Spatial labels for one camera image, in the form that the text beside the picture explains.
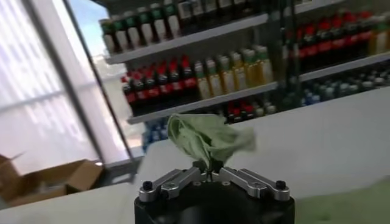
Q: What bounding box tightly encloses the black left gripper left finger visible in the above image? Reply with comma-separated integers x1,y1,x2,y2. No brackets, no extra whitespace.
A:
138,161,211,203

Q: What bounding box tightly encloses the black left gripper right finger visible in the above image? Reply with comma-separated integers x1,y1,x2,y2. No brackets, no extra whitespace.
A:
213,161,290,201

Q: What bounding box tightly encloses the green polo shirt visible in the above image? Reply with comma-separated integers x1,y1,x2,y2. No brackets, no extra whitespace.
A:
166,113,390,224

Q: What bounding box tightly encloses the small blue drink bottle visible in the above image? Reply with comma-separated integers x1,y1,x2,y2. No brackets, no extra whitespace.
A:
155,120,169,141
142,121,158,152

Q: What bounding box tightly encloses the small red cap cola bottle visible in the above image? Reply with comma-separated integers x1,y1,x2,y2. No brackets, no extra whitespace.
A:
240,102,255,119
227,102,241,122

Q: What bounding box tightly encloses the brown cardboard box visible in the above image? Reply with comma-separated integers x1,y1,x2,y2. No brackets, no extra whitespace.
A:
0,152,104,209

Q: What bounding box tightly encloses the yellow juice bottle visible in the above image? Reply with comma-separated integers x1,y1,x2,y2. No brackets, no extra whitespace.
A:
370,16,389,55
218,56,236,94
255,45,274,85
230,52,248,91
205,59,223,97
194,62,211,100
243,48,260,88

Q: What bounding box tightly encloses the grey metal shelf rack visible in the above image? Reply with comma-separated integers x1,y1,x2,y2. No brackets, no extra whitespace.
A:
280,0,390,107
91,0,293,125

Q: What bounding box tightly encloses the green cap brown tea bottle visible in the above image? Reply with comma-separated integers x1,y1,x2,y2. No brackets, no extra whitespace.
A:
163,0,182,40
151,3,169,43
100,18,118,55
113,15,130,52
124,11,143,49
137,7,155,46

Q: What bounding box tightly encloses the black slanted frame post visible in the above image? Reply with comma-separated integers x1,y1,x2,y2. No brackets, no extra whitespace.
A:
62,0,135,161

